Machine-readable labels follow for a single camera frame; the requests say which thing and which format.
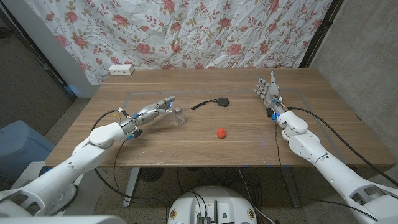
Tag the white table leg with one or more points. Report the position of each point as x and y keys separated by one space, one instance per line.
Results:
x=130 y=189

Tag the white robot torso base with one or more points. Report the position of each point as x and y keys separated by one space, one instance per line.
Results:
x=217 y=199

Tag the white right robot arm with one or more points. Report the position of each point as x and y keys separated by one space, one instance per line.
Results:
x=326 y=165

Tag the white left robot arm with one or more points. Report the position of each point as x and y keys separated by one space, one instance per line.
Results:
x=62 y=174

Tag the clear glass salt shaker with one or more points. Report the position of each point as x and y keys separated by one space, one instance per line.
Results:
x=180 y=119

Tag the small red ball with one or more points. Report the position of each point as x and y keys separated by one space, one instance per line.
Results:
x=221 y=133

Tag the grey table leg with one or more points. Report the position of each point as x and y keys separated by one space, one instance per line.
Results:
x=292 y=189

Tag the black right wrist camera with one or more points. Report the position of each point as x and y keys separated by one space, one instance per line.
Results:
x=270 y=112

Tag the blue plastic bin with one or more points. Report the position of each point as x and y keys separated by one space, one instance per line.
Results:
x=18 y=143

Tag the black wall frame strip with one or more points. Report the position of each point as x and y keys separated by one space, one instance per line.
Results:
x=49 y=67

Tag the grey sneaker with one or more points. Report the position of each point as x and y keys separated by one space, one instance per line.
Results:
x=70 y=194

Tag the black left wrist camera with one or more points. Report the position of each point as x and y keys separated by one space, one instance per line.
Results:
x=135 y=134

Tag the grey tape outline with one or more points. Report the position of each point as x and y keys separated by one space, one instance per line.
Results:
x=217 y=91

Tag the white floor platform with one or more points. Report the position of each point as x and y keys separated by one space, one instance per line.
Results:
x=87 y=193

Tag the black backdrop stand pole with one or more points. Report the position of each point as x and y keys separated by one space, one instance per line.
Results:
x=320 y=34

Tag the floral print curtain backdrop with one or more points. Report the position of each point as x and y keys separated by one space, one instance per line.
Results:
x=186 y=31

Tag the white power strip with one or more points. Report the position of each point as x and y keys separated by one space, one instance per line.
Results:
x=121 y=69

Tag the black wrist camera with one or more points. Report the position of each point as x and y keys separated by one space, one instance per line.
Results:
x=135 y=134
x=270 y=112

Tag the blue and black pad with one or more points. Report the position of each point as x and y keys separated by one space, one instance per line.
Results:
x=46 y=170

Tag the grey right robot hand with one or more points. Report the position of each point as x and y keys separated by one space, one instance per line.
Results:
x=270 y=93

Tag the black round floor fan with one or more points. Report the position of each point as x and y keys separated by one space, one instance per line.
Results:
x=151 y=175

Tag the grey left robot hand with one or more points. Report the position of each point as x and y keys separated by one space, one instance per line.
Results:
x=146 y=113

